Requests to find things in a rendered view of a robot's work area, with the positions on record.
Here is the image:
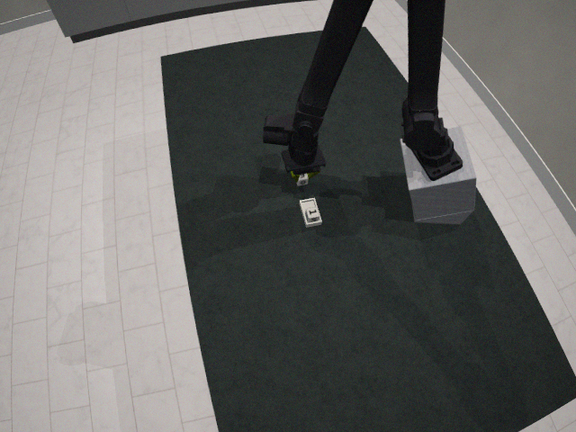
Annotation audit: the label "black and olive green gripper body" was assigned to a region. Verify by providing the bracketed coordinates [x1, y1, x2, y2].
[282, 145, 326, 176]

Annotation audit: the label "beige open-top tray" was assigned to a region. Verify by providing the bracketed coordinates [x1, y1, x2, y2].
[299, 198, 322, 228]

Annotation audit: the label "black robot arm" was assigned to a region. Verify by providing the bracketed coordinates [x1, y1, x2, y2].
[263, 0, 463, 181]

